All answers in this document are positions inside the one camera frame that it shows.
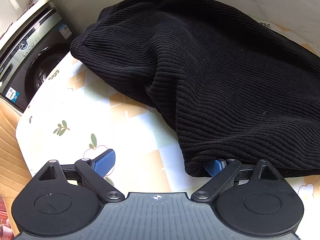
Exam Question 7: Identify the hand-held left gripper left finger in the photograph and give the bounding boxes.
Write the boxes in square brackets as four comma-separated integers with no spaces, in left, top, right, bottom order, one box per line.
[32,149,125,203]

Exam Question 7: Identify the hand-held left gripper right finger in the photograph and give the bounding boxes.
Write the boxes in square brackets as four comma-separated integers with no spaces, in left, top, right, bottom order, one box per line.
[191,159,280,203]

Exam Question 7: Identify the black ribbed pants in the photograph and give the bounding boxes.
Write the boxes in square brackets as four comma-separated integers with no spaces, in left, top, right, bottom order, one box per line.
[70,0,320,179]

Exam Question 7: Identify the floral checked tablecloth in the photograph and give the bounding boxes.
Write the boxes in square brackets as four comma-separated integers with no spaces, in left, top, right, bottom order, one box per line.
[15,12,320,205]

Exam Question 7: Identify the beige padded seat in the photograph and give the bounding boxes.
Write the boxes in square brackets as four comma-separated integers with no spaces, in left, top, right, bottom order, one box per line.
[0,97,33,205]

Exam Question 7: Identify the red patterned cloth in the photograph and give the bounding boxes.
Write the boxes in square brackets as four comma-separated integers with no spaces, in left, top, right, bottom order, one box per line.
[0,197,18,238]

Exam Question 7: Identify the grey washing machine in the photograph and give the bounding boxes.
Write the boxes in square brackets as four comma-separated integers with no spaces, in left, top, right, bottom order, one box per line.
[0,5,75,113]

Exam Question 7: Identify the white worktop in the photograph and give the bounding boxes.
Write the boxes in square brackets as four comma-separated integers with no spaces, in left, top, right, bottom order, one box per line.
[0,0,54,45]

